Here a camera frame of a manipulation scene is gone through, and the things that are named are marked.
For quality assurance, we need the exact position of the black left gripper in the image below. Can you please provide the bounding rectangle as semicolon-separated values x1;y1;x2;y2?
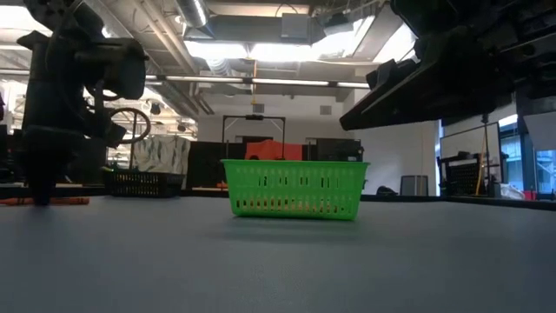
21;127;87;207

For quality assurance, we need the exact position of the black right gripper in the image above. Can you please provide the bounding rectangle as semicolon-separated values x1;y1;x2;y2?
339;0;556;132

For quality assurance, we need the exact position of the green plastic basket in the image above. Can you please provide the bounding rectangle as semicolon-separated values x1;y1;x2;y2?
220;158;371;222

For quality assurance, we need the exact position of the red crayon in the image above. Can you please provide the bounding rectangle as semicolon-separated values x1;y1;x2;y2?
48;196;91;206

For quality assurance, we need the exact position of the glass board panel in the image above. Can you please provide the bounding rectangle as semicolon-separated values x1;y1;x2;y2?
439;121;503;197

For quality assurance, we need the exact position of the black light stand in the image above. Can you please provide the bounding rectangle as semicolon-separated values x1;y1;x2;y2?
480;113;494;199

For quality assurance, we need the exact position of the black cabinet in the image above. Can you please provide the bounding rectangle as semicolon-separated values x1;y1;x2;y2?
315;137;364;163

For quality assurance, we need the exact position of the black plastic crate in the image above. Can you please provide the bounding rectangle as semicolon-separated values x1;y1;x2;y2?
102;170;187;199

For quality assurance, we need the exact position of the grey waste bin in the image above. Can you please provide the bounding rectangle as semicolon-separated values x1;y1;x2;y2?
399;174;430;197

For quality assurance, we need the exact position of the white patterned cloth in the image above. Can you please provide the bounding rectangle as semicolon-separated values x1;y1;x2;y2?
131;135;192;176

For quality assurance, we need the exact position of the long ceiling light strip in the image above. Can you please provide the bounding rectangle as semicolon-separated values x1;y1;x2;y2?
145;74;370;90

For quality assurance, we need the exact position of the grey ceiling box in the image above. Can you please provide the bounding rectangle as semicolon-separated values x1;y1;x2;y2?
280;11;311;41

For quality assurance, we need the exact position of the white plastic bag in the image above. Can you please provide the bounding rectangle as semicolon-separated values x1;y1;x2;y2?
498;182;526;202

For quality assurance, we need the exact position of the orange red fabric cover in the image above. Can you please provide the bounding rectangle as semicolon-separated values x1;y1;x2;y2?
244;139;304;162

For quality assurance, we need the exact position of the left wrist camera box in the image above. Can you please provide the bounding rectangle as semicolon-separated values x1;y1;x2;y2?
84;121;128;150

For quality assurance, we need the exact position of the black metal frame stand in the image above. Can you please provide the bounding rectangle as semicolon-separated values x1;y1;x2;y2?
222;114;287;192
129;108;139;171

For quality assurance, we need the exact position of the black wire rack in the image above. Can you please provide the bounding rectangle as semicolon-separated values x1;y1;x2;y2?
437;150;484;197

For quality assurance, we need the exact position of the yellow hanging cable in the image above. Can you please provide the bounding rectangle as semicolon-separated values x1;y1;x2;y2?
474;138;490;196

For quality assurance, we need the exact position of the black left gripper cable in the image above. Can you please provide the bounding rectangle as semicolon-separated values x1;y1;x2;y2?
108;106;153;145

